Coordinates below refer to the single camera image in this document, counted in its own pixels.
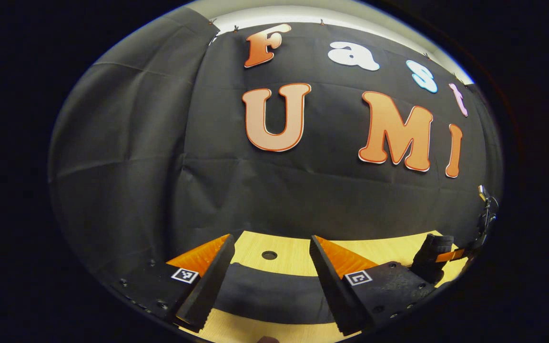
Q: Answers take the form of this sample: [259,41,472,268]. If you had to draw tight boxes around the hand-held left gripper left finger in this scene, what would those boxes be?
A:
[110,233,236,333]

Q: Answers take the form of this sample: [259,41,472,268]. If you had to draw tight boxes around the black jeans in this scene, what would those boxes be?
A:
[212,262,338,325]

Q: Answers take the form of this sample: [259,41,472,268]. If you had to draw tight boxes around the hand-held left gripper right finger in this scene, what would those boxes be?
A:
[309,235,438,337]

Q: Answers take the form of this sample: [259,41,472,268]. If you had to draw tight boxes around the black backdrop cloth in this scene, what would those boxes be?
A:
[48,7,503,286]

